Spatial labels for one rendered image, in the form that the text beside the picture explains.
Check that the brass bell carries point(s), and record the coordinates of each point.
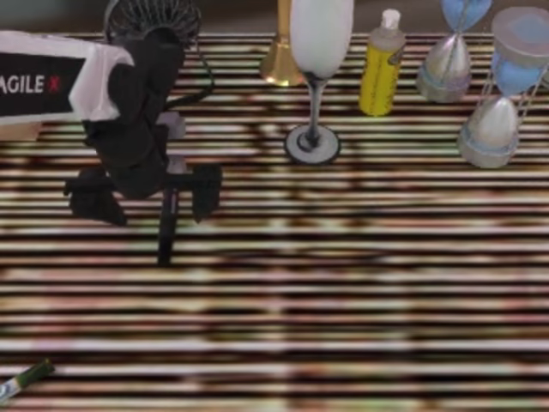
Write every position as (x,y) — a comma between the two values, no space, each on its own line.
(281,60)

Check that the silver hourglass with blue bulbs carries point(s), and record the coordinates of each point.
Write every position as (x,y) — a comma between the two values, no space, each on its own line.
(448,64)
(493,124)

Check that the yellow bottle with white cap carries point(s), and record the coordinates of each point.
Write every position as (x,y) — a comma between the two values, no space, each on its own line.
(381,73)

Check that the white champagne flute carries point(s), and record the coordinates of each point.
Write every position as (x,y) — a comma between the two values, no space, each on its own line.
(319,38)

